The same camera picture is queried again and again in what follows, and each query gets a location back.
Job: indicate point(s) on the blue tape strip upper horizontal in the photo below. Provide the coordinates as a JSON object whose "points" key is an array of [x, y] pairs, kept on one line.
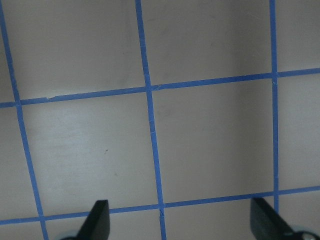
{"points": [[175, 85]]}

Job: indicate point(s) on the blue tape strip left vertical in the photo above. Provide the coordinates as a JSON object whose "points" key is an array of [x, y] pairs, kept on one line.
{"points": [[21, 125]]}

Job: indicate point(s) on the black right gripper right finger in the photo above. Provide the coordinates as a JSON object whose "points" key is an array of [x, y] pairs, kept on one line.
{"points": [[266, 223]]}

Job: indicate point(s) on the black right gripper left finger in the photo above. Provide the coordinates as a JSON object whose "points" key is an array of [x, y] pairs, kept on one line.
{"points": [[97, 224]]}

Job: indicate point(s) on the blue tape strip right vertical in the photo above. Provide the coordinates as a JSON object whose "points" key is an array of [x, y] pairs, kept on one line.
{"points": [[275, 120]]}

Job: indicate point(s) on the blue tape strip middle vertical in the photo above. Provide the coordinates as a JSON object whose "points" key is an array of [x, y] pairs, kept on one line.
{"points": [[151, 118]]}

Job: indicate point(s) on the blue tape strip vertical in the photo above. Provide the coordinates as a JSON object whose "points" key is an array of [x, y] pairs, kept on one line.
{"points": [[275, 120], [151, 118], [21, 125]]}

